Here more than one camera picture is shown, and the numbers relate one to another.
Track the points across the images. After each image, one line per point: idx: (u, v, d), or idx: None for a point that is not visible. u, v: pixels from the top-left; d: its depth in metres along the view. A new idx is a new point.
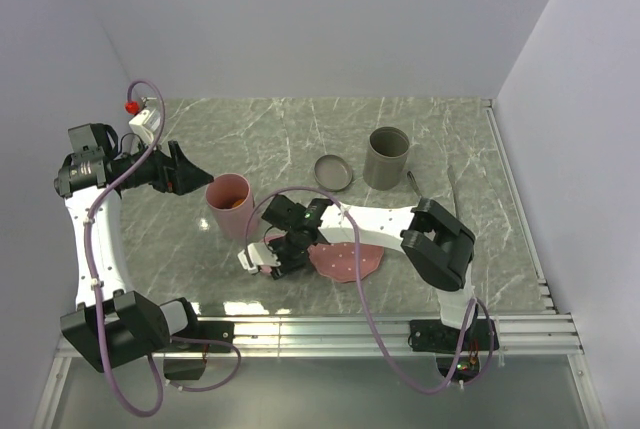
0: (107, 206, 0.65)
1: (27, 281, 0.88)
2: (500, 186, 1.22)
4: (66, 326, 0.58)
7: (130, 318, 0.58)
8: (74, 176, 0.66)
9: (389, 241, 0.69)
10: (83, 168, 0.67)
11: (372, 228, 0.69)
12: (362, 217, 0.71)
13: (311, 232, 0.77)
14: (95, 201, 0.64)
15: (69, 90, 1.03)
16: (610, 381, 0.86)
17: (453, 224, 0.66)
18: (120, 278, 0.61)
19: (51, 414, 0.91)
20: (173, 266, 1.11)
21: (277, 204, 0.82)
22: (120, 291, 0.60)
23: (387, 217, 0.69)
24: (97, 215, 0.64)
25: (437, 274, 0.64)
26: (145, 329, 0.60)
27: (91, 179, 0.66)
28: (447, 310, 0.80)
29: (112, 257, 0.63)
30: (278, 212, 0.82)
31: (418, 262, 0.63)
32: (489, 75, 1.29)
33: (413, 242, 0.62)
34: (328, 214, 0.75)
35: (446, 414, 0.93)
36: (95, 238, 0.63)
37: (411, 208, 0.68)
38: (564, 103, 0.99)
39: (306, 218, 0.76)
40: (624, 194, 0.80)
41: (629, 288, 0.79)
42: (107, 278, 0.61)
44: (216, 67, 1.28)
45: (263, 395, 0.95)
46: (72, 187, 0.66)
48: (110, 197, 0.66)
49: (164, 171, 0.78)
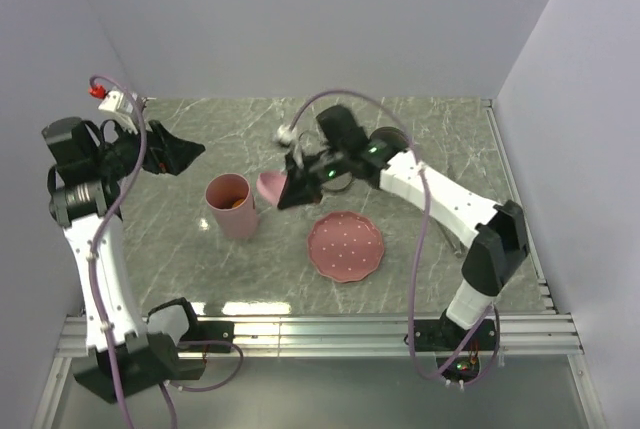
0: (110, 237, 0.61)
1: (27, 282, 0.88)
2: (500, 186, 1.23)
4: (79, 369, 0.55)
7: (142, 360, 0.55)
8: (72, 201, 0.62)
9: (454, 223, 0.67)
10: (82, 193, 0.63)
11: (445, 204, 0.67)
12: (440, 188, 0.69)
13: (367, 169, 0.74)
14: (97, 233, 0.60)
15: (68, 89, 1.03)
16: (610, 380, 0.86)
17: (523, 238, 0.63)
18: (131, 319, 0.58)
19: (51, 414, 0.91)
20: (173, 266, 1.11)
21: (343, 115, 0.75)
22: (132, 332, 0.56)
23: (466, 200, 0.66)
24: (100, 248, 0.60)
25: (483, 275, 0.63)
26: (157, 370, 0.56)
27: (91, 206, 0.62)
28: (456, 304, 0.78)
29: (119, 295, 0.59)
30: (339, 124, 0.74)
31: (475, 257, 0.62)
32: (489, 75, 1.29)
33: (490, 242, 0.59)
34: (397, 163, 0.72)
35: (447, 413, 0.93)
36: (102, 275, 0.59)
37: (494, 205, 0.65)
38: (564, 103, 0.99)
39: (370, 153, 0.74)
40: (624, 194, 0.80)
41: (630, 287, 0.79)
42: (118, 319, 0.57)
44: (216, 67, 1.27)
45: (263, 395, 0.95)
46: (70, 215, 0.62)
48: (112, 225, 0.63)
49: (158, 156, 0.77)
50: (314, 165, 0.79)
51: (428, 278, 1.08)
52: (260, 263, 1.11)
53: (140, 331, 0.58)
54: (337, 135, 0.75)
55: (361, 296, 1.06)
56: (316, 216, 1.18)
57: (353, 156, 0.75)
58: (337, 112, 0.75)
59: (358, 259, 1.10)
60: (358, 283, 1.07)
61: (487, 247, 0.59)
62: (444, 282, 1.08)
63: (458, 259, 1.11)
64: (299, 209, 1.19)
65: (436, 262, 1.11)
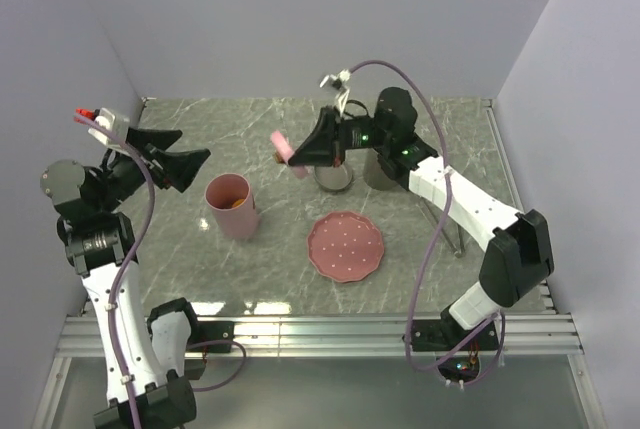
0: (128, 287, 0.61)
1: (27, 282, 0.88)
2: (500, 186, 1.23)
4: (101, 422, 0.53)
7: (164, 407, 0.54)
8: (89, 249, 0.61)
9: (474, 227, 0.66)
10: (99, 239, 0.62)
11: (466, 208, 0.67)
12: (463, 191, 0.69)
13: (398, 170, 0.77)
14: (115, 284, 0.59)
15: (68, 90, 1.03)
16: (610, 381, 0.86)
17: (545, 251, 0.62)
18: (152, 368, 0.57)
19: (51, 414, 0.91)
20: (173, 266, 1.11)
21: (410, 117, 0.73)
22: (153, 382, 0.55)
23: (488, 205, 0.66)
24: (119, 298, 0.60)
25: (499, 282, 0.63)
26: (178, 414, 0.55)
27: (110, 253, 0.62)
28: (464, 305, 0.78)
29: (137, 345, 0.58)
30: (403, 123, 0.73)
31: (491, 261, 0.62)
32: (489, 75, 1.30)
33: (506, 246, 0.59)
34: (424, 166, 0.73)
35: (447, 414, 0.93)
36: (122, 325, 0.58)
37: (517, 213, 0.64)
38: (564, 104, 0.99)
39: (404, 155, 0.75)
40: (624, 193, 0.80)
41: (630, 287, 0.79)
42: (139, 368, 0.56)
44: (216, 67, 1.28)
45: (263, 395, 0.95)
46: (89, 263, 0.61)
48: (129, 273, 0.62)
49: (158, 176, 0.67)
50: (350, 130, 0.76)
51: (427, 278, 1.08)
52: (260, 263, 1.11)
53: (160, 381, 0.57)
54: (391, 125, 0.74)
55: (361, 296, 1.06)
56: (316, 216, 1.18)
57: (391, 152, 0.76)
58: (405, 111, 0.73)
59: (358, 259, 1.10)
60: (358, 283, 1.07)
61: (501, 251, 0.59)
62: (444, 282, 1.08)
63: (458, 259, 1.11)
64: (299, 209, 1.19)
65: (436, 262, 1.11)
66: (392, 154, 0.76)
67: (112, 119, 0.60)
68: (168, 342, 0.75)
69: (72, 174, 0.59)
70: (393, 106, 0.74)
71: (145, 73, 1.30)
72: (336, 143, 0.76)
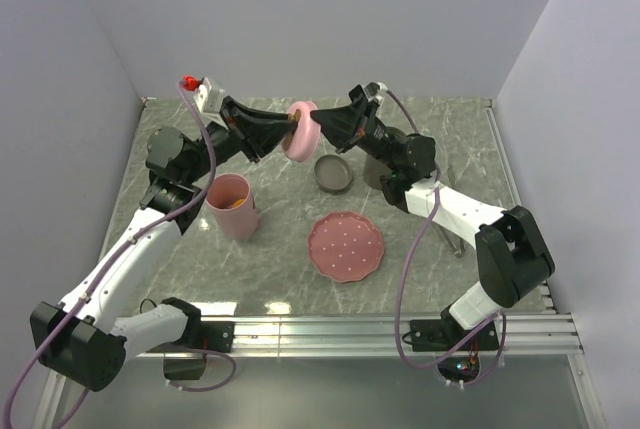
0: (155, 236, 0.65)
1: (27, 281, 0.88)
2: (500, 186, 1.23)
4: (37, 314, 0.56)
7: (78, 351, 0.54)
8: (160, 195, 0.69)
9: (465, 229, 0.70)
10: (172, 196, 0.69)
11: (454, 212, 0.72)
12: (450, 200, 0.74)
13: (396, 194, 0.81)
14: (147, 225, 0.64)
15: (68, 89, 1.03)
16: (610, 380, 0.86)
17: (539, 245, 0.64)
18: (103, 309, 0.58)
19: (52, 413, 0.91)
20: (173, 266, 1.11)
21: (428, 173, 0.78)
22: (90, 319, 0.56)
23: (474, 207, 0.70)
24: (142, 239, 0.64)
25: (495, 278, 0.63)
26: (86, 368, 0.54)
27: (168, 209, 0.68)
28: (462, 305, 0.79)
29: (115, 283, 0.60)
30: (419, 176, 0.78)
31: (482, 256, 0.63)
32: (489, 75, 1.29)
33: (491, 237, 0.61)
34: (418, 185, 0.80)
35: (446, 413, 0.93)
36: (122, 258, 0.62)
37: (502, 209, 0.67)
38: (564, 102, 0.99)
39: (399, 176, 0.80)
40: (625, 193, 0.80)
41: (630, 286, 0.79)
42: (96, 300, 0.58)
44: (216, 67, 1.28)
45: (262, 395, 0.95)
46: (152, 204, 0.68)
48: (164, 229, 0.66)
49: (244, 144, 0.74)
50: (376, 127, 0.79)
51: (427, 279, 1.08)
52: (260, 263, 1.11)
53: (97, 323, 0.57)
54: (406, 169, 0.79)
55: (361, 296, 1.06)
56: (316, 216, 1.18)
57: (395, 187, 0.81)
58: (426, 167, 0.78)
59: (358, 259, 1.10)
60: (358, 283, 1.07)
61: (487, 242, 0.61)
62: (444, 282, 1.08)
63: (458, 259, 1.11)
64: (299, 209, 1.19)
65: (436, 262, 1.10)
66: (396, 190, 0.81)
67: (208, 89, 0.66)
68: (156, 319, 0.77)
69: (172, 145, 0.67)
70: (418, 159, 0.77)
71: (145, 73, 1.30)
72: (363, 121, 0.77)
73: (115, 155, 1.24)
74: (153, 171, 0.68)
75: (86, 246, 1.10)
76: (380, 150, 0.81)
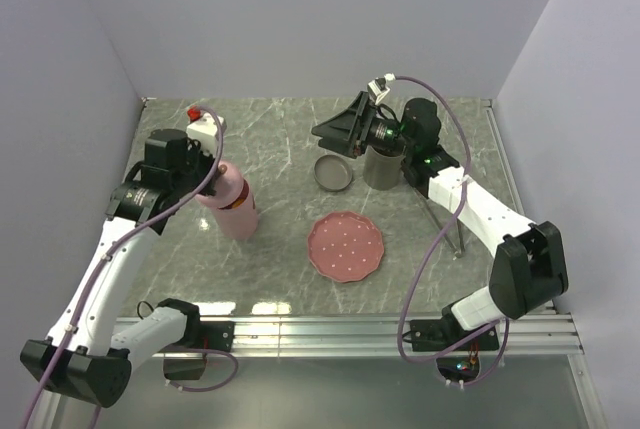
0: (131, 247, 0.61)
1: (27, 283, 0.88)
2: (500, 186, 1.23)
4: (26, 352, 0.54)
7: (78, 380, 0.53)
8: (126, 198, 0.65)
9: (487, 235, 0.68)
10: (139, 198, 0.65)
11: (479, 214, 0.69)
12: (478, 199, 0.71)
13: (419, 176, 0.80)
14: (119, 239, 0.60)
15: (68, 91, 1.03)
16: (610, 381, 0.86)
17: (556, 265, 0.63)
18: (94, 335, 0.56)
19: (52, 414, 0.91)
20: (173, 266, 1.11)
21: (432, 126, 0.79)
22: (83, 349, 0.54)
23: (502, 213, 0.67)
24: (117, 253, 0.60)
25: (507, 291, 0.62)
26: (91, 392, 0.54)
27: (137, 211, 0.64)
28: (463, 307, 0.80)
29: (98, 306, 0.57)
30: (422, 130, 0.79)
31: (498, 265, 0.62)
32: (489, 76, 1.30)
33: (513, 250, 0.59)
34: (445, 174, 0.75)
35: (447, 413, 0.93)
36: (99, 278, 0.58)
37: (529, 222, 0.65)
38: (564, 104, 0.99)
39: (417, 153, 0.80)
40: (626, 194, 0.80)
41: (630, 287, 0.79)
42: (83, 328, 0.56)
44: (216, 67, 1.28)
45: (262, 395, 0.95)
46: (119, 211, 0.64)
48: (139, 236, 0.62)
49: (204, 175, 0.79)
50: (377, 127, 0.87)
51: (427, 278, 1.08)
52: (260, 263, 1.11)
53: (94, 349, 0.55)
54: (414, 131, 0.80)
55: (361, 296, 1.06)
56: (316, 216, 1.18)
57: (413, 165, 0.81)
58: (428, 120, 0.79)
59: (358, 259, 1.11)
60: (358, 283, 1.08)
61: (510, 256, 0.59)
62: (444, 282, 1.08)
63: (458, 259, 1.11)
64: (300, 209, 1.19)
65: (436, 262, 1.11)
66: (415, 170, 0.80)
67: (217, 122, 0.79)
68: (157, 323, 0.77)
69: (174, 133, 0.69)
70: (418, 115, 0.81)
71: (145, 73, 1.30)
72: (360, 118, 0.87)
73: (116, 155, 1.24)
74: (146, 153, 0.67)
75: (86, 246, 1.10)
76: (391, 145, 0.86)
